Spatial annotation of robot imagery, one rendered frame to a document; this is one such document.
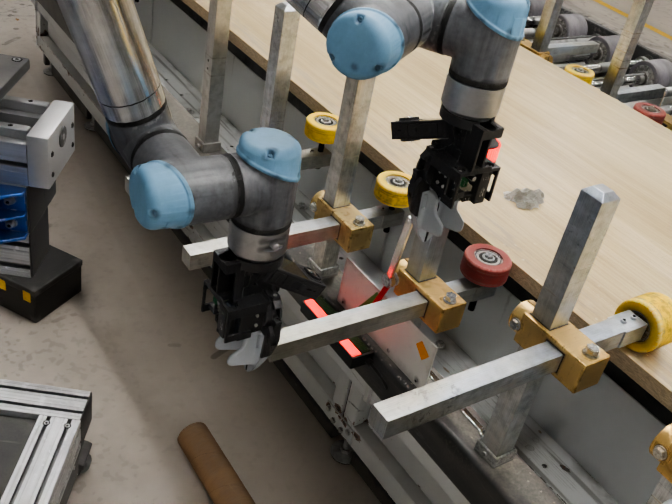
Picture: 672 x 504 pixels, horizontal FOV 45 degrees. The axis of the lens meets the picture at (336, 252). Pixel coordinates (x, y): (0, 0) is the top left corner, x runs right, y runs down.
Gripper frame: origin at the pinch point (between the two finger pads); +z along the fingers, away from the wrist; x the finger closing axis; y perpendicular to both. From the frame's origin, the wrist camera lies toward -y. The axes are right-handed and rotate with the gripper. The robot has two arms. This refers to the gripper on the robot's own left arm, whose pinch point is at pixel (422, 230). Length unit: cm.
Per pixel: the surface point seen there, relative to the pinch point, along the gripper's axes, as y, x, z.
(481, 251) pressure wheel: -3.2, 18.2, 10.1
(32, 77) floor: -278, 22, 101
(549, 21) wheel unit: -84, 115, 5
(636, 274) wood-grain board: 11.2, 41.2, 10.5
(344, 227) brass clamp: -23.6, 5.4, 15.6
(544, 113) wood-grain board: -43, 74, 10
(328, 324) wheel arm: -1.1, -12.7, 14.5
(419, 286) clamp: -2.6, 5.5, 13.5
